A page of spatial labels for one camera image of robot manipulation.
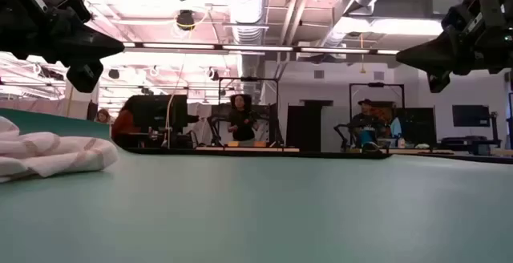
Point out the round black ceiling device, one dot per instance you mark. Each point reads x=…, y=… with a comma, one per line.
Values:
x=185, y=20

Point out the black wall monitor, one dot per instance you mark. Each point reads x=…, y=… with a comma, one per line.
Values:
x=471, y=115

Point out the black screen panel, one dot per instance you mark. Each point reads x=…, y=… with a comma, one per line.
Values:
x=417, y=126

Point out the black desk with equipment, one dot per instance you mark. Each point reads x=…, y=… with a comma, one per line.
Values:
x=469, y=142

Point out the grey partition panel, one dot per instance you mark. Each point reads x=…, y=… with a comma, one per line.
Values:
x=326, y=130

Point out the white pillar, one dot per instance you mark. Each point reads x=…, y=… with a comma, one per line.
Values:
x=82, y=104

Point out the black cabinet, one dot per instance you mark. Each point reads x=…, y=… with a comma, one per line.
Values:
x=302, y=128

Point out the white red-checked towel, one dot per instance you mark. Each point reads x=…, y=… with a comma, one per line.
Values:
x=48, y=154

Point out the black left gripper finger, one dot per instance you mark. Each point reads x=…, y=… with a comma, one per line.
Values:
x=85, y=76
x=94, y=48

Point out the long ceiling light bar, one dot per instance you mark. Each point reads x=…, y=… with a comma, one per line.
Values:
x=256, y=48

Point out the person with cap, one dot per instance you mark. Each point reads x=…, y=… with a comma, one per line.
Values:
x=362, y=124

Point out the wide silver ventilation duct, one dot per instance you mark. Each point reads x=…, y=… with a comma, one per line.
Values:
x=246, y=6

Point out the black desk monitor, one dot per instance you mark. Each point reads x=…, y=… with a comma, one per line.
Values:
x=156, y=112

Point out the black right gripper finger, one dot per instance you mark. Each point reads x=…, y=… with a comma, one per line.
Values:
x=439, y=80
x=433, y=56

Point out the green table mat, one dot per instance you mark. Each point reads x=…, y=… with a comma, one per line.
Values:
x=256, y=215

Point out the black station frame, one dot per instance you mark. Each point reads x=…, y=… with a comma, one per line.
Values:
x=248, y=79
x=376, y=84

